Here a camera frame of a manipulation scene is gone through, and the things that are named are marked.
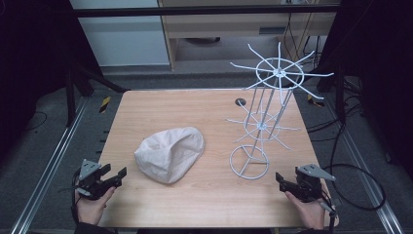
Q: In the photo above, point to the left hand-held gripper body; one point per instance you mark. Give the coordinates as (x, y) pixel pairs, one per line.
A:
(92, 182)

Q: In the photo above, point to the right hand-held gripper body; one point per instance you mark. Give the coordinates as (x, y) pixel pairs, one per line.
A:
(308, 183)

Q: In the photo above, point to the beige cloth cap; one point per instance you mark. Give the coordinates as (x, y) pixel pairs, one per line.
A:
(170, 154)

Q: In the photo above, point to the person's left hand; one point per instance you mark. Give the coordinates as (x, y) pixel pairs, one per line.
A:
(92, 206)

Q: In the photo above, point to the person's right hand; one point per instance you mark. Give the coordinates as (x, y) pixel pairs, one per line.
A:
(308, 211)

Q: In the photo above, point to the black metal stand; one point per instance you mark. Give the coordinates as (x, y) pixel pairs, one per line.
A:
(74, 87)
(340, 94)

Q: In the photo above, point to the white cabinet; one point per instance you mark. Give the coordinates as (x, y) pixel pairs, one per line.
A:
(123, 39)

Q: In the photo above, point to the black curtain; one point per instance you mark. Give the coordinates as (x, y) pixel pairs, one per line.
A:
(32, 58)
(383, 65)

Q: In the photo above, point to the light wooden desk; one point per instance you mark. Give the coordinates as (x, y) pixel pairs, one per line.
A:
(227, 29)

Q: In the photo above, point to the black horizontal bar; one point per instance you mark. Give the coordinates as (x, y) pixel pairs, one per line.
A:
(195, 11)

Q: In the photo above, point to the aluminium floor rail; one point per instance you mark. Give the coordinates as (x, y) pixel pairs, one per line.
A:
(367, 175)
(48, 165)

